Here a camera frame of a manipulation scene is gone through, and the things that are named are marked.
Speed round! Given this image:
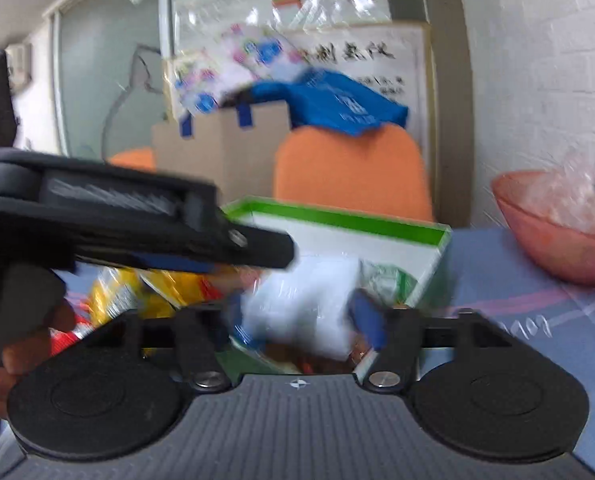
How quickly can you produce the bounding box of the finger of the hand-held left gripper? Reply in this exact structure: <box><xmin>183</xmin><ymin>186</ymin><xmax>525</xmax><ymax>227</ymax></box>
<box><xmin>130</xmin><ymin>222</ymin><xmax>297</xmax><ymax>274</ymax></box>

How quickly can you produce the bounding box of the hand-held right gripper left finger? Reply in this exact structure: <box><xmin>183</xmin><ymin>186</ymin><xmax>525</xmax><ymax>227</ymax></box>
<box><xmin>82</xmin><ymin>294</ymin><xmax>246</xmax><ymax>394</ymax></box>

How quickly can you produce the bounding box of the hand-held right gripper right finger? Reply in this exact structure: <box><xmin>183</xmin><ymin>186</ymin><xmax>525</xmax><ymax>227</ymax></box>
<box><xmin>348</xmin><ymin>289</ymin><xmax>511</xmax><ymax>395</ymax></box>

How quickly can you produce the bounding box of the white snack packet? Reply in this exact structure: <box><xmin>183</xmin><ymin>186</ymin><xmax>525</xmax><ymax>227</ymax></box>
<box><xmin>238</xmin><ymin>255</ymin><xmax>378</xmax><ymax>361</ymax></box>

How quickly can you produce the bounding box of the yellow snack packet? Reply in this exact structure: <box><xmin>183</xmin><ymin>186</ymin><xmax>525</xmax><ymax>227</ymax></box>
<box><xmin>88</xmin><ymin>266</ymin><xmax>203</xmax><ymax>326</ymax></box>

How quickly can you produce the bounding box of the green and white box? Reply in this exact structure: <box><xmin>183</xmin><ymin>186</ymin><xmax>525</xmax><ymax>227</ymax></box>
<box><xmin>222</xmin><ymin>195</ymin><xmax>452</xmax><ymax>381</ymax></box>

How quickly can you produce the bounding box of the person's left hand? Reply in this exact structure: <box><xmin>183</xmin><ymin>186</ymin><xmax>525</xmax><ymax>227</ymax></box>
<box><xmin>0</xmin><ymin>305</ymin><xmax>77</xmax><ymax>419</ymax></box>

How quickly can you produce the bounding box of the green and white candy packet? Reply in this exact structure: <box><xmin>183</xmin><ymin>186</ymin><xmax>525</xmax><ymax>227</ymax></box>
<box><xmin>360</xmin><ymin>257</ymin><xmax>421</xmax><ymax>307</ymax></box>

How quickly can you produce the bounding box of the orange chair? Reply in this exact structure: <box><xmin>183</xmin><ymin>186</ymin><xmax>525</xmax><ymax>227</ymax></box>
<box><xmin>274</xmin><ymin>125</ymin><xmax>434</xmax><ymax>223</ymax></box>
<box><xmin>106</xmin><ymin>147</ymin><xmax>157</xmax><ymax>172</ymax></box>

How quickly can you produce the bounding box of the brown cardboard box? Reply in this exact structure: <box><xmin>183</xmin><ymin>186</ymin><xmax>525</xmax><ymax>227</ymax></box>
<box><xmin>152</xmin><ymin>100</ymin><xmax>292</xmax><ymax>206</ymax></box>

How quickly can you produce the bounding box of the long red snack packet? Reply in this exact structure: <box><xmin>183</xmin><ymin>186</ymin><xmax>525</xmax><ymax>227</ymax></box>
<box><xmin>50</xmin><ymin>305</ymin><xmax>96</xmax><ymax>357</ymax></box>

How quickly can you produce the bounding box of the blue striped tablecloth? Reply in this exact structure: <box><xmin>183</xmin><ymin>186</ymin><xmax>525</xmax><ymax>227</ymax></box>
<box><xmin>0</xmin><ymin>225</ymin><xmax>595</xmax><ymax>480</ymax></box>

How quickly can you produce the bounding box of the blue plastic bag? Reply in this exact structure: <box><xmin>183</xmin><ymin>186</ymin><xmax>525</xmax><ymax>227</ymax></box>
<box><xmin>250</xmin><ymin>70</ymin><xmax>409</xmax><ymax>137</ymax></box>

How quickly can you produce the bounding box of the floral cloth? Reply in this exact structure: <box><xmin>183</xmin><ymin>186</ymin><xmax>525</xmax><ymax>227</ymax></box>
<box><xmin>170</xmin><ymin>25</ymin><xmax>311</xmax><ymax>117</ymax></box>

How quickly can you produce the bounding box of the pink plastic bowl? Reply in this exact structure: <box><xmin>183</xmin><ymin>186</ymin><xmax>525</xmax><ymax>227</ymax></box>
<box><xmin>491</xmin><ymin>170</ymin><xmax>595</xmax><ymax>287</ymax></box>

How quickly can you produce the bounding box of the clear plastic wrap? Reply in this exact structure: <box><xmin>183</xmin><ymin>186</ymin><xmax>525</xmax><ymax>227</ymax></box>
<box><xmin>520</xmin><ymin>147</ymin><xmax>595</xmax><ymax>241</ymax></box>

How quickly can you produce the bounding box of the white poster board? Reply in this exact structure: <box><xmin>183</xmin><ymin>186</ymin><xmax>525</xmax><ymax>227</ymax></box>
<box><xmin>282</xmin><ymin>22</ymin><xmax>438</xmax><ymax>171</ymax></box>

